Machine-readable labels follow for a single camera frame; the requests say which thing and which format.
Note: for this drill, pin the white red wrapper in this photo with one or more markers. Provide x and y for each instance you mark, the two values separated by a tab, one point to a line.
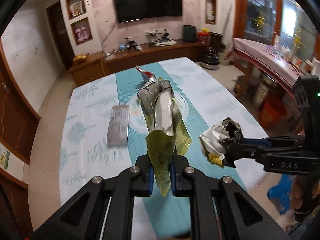
147	76

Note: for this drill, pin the long wooden tv cabinet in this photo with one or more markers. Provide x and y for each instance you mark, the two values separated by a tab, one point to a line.
149	54

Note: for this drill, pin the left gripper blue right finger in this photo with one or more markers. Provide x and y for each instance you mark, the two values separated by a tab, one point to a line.
172	178

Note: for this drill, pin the person right hand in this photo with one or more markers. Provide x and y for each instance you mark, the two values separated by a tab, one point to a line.
298	190

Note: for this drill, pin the red basket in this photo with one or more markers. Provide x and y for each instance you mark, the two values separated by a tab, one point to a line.
203	36

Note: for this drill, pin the red plastic bucket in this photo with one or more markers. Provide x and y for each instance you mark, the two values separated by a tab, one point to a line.
272	113

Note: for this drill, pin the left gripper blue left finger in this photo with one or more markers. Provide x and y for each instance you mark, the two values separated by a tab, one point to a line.
150	179

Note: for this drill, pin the white small carton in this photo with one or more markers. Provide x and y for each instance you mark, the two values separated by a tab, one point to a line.
118	126

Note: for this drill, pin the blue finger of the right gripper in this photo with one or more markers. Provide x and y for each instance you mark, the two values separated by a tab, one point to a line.
237	151
256	142

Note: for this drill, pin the black space heater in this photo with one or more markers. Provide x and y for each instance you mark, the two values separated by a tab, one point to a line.
189	33

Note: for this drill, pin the green gold foil bag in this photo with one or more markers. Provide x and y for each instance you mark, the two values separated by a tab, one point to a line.
167	132

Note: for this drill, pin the white teal patterned tablecloth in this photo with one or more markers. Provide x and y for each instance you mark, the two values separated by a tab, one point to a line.
202	101

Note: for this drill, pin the wall mounted black television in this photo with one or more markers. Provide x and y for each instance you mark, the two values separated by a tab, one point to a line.
131	10

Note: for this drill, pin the black wrapper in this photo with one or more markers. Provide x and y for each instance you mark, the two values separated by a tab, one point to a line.
216	139

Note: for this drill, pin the blue plastic stool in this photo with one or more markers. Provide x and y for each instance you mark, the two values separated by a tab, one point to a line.
280	194

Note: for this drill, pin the black pot on floor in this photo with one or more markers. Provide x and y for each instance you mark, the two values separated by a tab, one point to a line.
210	59

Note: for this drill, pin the white set-top box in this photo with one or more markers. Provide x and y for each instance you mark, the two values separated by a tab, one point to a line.
169	42

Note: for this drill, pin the cartoon wall height chart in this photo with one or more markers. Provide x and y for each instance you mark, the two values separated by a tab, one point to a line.
4	158

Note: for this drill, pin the golden fruit bowl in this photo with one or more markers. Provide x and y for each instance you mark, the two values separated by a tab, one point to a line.
79	59

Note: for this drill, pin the small wooden side cabinet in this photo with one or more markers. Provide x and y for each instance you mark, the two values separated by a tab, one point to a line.
89	70

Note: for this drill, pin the pink covered side table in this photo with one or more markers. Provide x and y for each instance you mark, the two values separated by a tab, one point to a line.
273	65

